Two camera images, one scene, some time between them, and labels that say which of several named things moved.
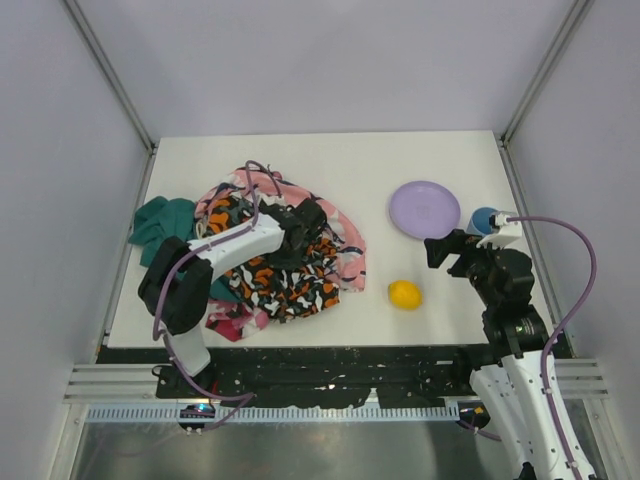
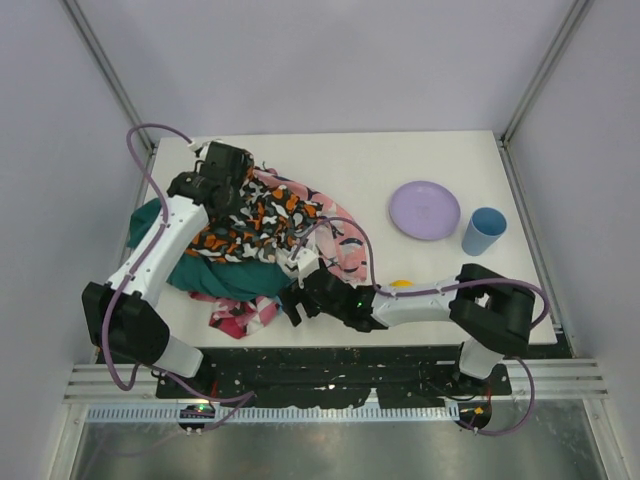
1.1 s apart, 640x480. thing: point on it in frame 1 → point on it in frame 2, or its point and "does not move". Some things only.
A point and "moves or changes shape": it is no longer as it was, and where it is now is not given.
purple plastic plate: x=424 y=208 does not move
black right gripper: x=454 y=253 → x=307 y=296
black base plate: x=309 y=376 does not move
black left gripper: x=310 y=216 → x=232 y=167
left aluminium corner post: x=150 y=144 does not move
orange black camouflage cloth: x=279 y=293 moves or changes shape
